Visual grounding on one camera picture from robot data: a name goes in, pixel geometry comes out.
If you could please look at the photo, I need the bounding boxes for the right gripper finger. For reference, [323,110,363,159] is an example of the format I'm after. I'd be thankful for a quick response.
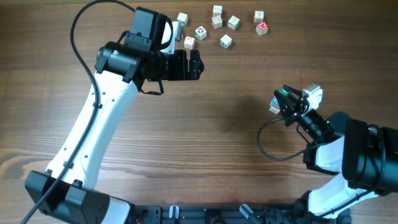
[282,85,302,97]
[274,90,294,117]

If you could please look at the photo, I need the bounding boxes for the red-edged plain wooden block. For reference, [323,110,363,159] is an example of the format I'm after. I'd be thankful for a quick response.
[269,106,280,114]

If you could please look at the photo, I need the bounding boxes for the blue X wooden block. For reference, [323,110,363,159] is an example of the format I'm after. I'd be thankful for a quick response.
[270,96,279,108]

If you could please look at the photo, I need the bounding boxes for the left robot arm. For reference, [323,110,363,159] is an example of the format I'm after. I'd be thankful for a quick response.
[25,7,204,223]

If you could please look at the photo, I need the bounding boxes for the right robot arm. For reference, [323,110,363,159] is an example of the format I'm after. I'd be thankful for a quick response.
[270,85,397,223]

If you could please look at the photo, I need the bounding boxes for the plain block beside yellow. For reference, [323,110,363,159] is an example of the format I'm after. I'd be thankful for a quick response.
[183,36,195,50]

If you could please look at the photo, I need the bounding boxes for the green picture wooden block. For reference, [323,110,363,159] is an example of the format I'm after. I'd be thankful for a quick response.
[195,26,207,40]

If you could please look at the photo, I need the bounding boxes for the green A wooden block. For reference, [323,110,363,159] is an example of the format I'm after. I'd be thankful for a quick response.
[220,34,233,49]

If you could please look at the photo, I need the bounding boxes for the red-edged centre block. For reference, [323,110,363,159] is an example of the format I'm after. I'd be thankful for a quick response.
[211,15,223,29]

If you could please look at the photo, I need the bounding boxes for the green-edged upper left block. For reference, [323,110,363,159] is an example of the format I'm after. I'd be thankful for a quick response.
[177,12,188,27]

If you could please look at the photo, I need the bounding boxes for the green-edged block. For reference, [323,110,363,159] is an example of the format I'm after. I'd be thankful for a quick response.
[177,12,188,27]
[228,16,240,30]

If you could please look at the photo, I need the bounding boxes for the green-edged centre right block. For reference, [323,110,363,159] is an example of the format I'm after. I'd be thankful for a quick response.
[228,16,240,30]

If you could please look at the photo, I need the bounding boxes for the red M wooden block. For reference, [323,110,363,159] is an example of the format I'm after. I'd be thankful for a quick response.
[256,21,269,35]

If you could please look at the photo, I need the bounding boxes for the plain block above M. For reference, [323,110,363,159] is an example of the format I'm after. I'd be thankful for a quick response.
[254,11,264,24]

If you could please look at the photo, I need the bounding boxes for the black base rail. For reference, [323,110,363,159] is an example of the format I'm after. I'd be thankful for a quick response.
[126,204,353,224]

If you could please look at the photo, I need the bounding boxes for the left black cable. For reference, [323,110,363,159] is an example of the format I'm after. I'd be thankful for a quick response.
[20,0,137,224]

